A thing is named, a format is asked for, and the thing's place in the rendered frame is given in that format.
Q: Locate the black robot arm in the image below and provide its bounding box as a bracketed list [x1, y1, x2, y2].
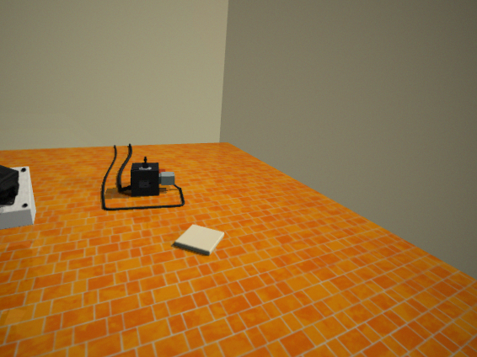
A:
[0, 165, 19, 205]

